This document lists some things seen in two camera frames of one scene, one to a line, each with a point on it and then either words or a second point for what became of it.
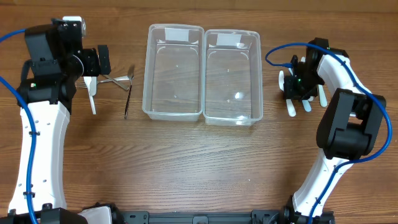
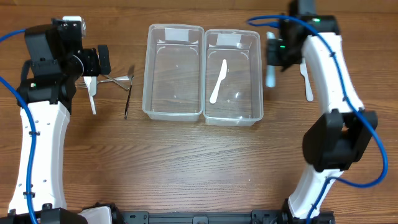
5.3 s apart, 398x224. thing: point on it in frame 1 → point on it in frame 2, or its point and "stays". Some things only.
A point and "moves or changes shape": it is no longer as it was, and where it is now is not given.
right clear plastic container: [232, 78] stays
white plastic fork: [88, 80] stays
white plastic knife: [290, 107] → [222, 76]
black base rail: [255, 216] stays
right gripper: [291, 87] → [273, 54]
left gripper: [103, 59] stays
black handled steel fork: [130, 73] stays
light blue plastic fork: [92, 86] stays
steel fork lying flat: [83, 84] stays
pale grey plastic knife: [323, 101] moves or changes shape
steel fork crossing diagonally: [126, 88] stays
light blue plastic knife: [306, 106] → [270, 70]
